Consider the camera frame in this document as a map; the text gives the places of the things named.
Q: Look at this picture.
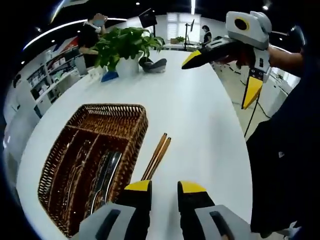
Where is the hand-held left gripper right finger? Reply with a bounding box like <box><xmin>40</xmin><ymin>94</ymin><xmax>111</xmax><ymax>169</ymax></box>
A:
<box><xmin>176</xmin><ymin>180</ymin><xmax>252</xmax><ymax>240</ymax></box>

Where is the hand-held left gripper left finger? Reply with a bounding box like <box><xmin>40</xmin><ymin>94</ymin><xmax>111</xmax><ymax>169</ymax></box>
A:
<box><xmin>77</xmin><ymin>179</ymin><xmax>153</xmax><ymax>240</ymax></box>

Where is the silver metal fork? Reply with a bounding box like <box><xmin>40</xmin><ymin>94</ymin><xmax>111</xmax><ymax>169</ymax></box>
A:
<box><xmin>66</xmin><ymin>149</ymin><xmax>88</xmax><ymax>201</ymax></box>

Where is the brown wicker storage tray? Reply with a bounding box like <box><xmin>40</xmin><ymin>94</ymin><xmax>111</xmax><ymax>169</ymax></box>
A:
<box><xmin>37</xmin><ymin>103</ymin><xmax>149</xmax><ymax>238</ymax></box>

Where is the white storage shelving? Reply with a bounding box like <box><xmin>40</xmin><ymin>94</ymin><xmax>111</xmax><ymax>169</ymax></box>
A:
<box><xmin>26</xmin><ymin>47</ymin><xmax>85</xmax><ymax>101</ymax></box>

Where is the person's right hand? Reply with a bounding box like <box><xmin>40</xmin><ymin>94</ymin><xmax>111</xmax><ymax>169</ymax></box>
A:
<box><xmin>267</xmin><ymin>46</ymin><xmax>289</xmax><ymax>70</ymax></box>

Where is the black stand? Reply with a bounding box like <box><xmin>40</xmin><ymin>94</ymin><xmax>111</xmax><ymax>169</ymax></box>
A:
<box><xmin>184</xmin><ymin>18</ymin><xmax>196</xmax><ymax>48</ymax></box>

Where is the dark grey moulded object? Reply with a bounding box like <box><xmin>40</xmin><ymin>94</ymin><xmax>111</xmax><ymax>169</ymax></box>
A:
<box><xmin>138</xmin><ymin>56</ymin><xmax>168</xmax><ymax>74</ymax></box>

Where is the black screen on pole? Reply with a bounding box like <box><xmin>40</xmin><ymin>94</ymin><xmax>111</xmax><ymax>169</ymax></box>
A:
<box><xmin>138</xmin><ymin>7</ymin><xmax>158</xmax><ymax>38</ymax></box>

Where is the green plant in white pot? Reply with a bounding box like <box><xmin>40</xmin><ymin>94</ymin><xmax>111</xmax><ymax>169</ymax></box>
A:
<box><xmin>93</xmin><ymin>26</ymin><xmax>166</xmax><ymax>78</ymax></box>

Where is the blue cloth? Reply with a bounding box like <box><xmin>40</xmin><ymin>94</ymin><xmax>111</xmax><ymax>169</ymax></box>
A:
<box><xmin>100</xmin><ymin>70</ymin><xmax>119</xmax><ymax>83</ymax></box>

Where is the white printed card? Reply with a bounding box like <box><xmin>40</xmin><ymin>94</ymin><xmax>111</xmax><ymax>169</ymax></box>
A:
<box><xmin>87</xmin><ymin>66</ymin><xmax>107</xmax><ymax>81</ymax></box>

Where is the curved ceiling light strip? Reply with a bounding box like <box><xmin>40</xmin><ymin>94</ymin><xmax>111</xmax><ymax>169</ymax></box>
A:
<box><xmin>23</xmin><ymin>17</ymin><xmax>128</xmax><ymax>51</ymax></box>

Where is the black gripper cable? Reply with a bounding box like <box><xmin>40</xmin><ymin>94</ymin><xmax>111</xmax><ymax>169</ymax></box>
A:
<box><xmin>243</xmin><ymin>94</ymin><xmax>262</xmax><ymax>138</ymax></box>

